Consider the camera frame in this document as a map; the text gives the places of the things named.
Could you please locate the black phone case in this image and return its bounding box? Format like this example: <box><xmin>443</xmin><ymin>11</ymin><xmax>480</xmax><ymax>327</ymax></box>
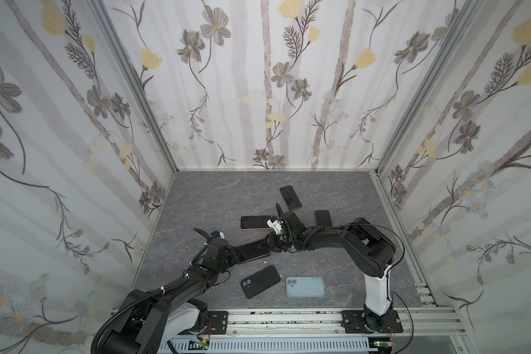
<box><xmin>240</xmin><ymin>265</ymin><xmax>281</xmax><ymax>299</ymax></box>

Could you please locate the pink phone case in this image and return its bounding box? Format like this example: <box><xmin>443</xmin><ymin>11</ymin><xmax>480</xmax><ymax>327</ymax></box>
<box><xmin>240</xmin><ymin>214</ymin><xmax>273</xmax><ymax>231</ymax></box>

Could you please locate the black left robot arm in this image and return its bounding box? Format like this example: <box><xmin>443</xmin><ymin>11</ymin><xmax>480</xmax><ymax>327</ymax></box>
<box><xmin>90</xmin><ymin>238</ymin><xmax>240</xmax><ymax>353</ymax></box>

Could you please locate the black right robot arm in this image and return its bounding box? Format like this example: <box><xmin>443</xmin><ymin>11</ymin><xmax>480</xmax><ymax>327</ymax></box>
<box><xmin>259</xmin><ymin>211</ymin><xmax>397</xmax><ymax>333</ymax></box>

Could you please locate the light blue phone case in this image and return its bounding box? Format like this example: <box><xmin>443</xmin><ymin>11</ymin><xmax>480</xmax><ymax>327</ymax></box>
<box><xmin>286</xmin><ymin>276</ymin><xmax>326</xmax><ymax>298</ymax></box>

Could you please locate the small green circuit board left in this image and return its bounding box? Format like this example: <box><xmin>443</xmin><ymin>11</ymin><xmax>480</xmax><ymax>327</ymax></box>
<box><xmin>187</xmin><ymin>339</ymin><xmax>209</xmax><ymax>351</ymax></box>

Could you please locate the small green circuit board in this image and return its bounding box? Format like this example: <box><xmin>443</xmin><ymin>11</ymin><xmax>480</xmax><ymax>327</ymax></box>
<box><xmin>187</xmin><ymin>339</ymin><xmax>209</xmax><ymax>351</ymax></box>
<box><xmin>368</xmin><ymin>338</ymin><xmax>394</xmax><ymax>354</ymax></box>

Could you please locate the small green circuit board right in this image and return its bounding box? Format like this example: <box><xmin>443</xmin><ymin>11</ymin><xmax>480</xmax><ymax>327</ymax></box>
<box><xmin>368</xmin><ymin>338</ymin><xmax>394</xmax><ymax>354</ymax></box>

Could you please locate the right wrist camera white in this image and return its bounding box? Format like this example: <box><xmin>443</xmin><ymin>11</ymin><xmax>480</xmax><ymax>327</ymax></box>
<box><xmin>266</xmin><ymin>216</ymin><xmax>284</xmax><ymax>235</ymax></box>

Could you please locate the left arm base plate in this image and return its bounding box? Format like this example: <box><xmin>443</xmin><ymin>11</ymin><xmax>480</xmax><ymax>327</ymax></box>
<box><xmin>204</xmin><ymin>311</ymin><xmax>229</xmax><ymax>336</ymax></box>

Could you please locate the left corrugated black cable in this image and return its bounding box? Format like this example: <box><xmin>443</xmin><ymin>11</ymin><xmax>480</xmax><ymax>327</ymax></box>
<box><xmin>90</xmin><ymin>285</ymin><xmax>167</xmax><ymax>354</ymax></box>

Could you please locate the white slotted cable duct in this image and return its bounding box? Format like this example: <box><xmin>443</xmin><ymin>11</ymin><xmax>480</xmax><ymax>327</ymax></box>
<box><xmin>158</xmin><ymin>337</ymin><xmax>370</xmax><ymax>353</ymax></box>

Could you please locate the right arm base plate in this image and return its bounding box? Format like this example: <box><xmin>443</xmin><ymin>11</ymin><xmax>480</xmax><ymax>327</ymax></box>
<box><xmin>341</xmin><ymin>308</ymin><xmax>404</xmax><ymax>334</ymax></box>

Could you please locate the right thin black cable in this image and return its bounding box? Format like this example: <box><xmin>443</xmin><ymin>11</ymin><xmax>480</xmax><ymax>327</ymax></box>
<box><xmin>380</xmin><ymin>223</ymin><xmax>417</xmax><ymax>354</ymax></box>

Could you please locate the aluminium frame rail front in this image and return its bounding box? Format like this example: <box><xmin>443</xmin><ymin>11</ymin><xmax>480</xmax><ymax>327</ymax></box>
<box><xmin>208</xmin><ymin>306</ymin><xmax>466</xmax><ymax>338</ymax></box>

